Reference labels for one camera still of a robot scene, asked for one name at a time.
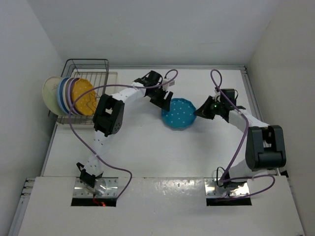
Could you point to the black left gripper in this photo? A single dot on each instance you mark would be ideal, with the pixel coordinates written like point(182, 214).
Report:
point(164, 103)

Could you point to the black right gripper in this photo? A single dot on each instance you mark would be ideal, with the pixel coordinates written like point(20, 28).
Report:
point(204, 110)

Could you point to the teal polka dot plate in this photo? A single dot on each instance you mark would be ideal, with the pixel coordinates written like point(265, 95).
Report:
point(181, 114)

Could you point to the yellow polka dot plate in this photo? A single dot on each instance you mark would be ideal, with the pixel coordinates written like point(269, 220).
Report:
point(87, 104)

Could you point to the purple bear plate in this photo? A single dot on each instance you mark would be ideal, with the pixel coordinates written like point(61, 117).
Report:
point(70, 92)

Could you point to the light blue plate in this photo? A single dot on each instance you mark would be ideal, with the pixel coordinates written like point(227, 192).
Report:
point(59, 95)

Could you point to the cream floral plate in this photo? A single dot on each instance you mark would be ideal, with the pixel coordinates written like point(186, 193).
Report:
point(49, 93)

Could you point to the cream bear plate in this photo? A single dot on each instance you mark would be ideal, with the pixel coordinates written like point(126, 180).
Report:
point(64, 92)

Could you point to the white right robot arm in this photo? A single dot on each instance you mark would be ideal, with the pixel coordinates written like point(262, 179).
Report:
point(265, 148)

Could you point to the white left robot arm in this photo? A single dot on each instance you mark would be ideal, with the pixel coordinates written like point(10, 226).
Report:
point(108, 117)

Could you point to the cream drain tray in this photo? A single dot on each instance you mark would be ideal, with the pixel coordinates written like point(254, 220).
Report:
point(112, 79)

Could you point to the dark wire dish rack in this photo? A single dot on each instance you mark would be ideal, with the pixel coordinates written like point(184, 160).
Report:
point(96, 71)

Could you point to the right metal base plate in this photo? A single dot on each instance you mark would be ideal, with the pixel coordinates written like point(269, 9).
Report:
point(215, 189)

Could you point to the metal base plate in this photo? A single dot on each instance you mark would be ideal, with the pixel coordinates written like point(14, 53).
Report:
point(103, 188)
point(215, 189)

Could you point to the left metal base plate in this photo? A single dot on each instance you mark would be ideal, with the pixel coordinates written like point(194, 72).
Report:
point(103, 188)

